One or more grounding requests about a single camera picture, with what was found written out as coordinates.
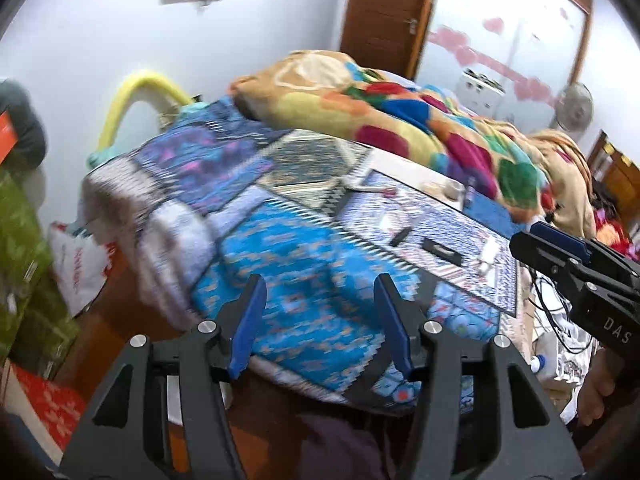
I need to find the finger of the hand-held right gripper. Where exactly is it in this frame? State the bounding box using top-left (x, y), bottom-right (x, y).
top-left (509, 231), bottom-right (592, 287)
top-left (529, 221), bottom-right (594, 262)

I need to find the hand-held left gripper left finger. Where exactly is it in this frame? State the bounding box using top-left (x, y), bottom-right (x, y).
top-left (59, 274), bottom-right (268, 480)

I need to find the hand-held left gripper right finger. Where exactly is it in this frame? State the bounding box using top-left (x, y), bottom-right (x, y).
top-left (374, 272), bottom-right (586, 480)

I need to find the clear plastic cup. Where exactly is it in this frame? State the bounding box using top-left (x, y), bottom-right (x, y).
top-left (440, 179), bottom-right (467, 202)

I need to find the person's right hand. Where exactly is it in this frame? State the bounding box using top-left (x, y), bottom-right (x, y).
top-left (577, 352), bottom-right (625, 427)

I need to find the white crumpled wrapper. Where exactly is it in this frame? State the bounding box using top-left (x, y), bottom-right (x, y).
top-left (477, 237), bottom-right (507, 277)

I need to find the red plush toy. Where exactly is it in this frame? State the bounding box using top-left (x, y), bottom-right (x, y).
top-left (595, 210), bottom-right (640, 262)

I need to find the blue cloth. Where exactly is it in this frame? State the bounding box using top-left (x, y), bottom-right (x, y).
top-left (462, 187), bottom-right (515, 238)

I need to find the patchwork batik bedsheet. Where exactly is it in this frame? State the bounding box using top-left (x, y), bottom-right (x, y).
top-left (82, 95), bottom-right (526, 417)

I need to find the black rectangular device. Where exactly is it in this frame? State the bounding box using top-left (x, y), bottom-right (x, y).
top-left (421, 238), bottom-right (464, 264)

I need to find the wooden headboard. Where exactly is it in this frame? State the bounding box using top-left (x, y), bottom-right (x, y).
top-left (587, 130), bottom-right (640, 211)

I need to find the white bottle blue cap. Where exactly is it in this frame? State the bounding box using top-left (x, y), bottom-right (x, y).
top-left (529, 352), bottom-right (558, 378)

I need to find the pink-tipped stick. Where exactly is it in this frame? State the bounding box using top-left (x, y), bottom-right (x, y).
top-left (346, 184), bottom-right (397, 197)

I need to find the standing fan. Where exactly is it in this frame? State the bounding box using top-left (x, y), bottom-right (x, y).
top-left (552, 82), bottom-right (594, 135)

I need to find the dark purple cloth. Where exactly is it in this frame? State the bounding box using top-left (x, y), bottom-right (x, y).
top-left (299, 412), bottom-right (387, 480)

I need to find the white box appliance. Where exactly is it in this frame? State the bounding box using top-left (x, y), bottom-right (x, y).
top-left (457, 67), bottom-right (506, 120)

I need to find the white plastic bag red print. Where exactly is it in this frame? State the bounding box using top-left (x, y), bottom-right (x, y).
top-left (47, 220), bottom-right (119, 319)

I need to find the colourful spotted fleece blanket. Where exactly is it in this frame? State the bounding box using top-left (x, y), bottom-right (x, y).
top-left (230, 50), bottom-right (596, 241)

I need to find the red patterned box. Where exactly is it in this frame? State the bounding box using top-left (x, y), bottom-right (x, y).
top-left (0, 360), bottom-right (89, 461)

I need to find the glass door with pink hearts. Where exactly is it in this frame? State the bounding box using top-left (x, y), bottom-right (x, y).
top-left (415, 0), bottom-right (596, 131)

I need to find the green patterned box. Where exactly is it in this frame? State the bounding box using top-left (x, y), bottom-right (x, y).
top-left (0, 167), bottom-right (82, 377)

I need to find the yellow foam tube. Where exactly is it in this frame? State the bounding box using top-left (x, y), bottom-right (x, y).
top-left (97, 69), bottom-right (195, 153)

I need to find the brown wooden door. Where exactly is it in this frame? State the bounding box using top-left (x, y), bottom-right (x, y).
top-left (340, 0), bottom-right (443, 81)

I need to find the grey cloth bundle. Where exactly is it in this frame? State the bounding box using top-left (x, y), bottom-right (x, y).
top-left (0, 80), bottom-right (49, 169)

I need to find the black cable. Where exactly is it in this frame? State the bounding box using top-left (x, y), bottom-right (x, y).
top-left (529, 270), bottom-right (597, 357)

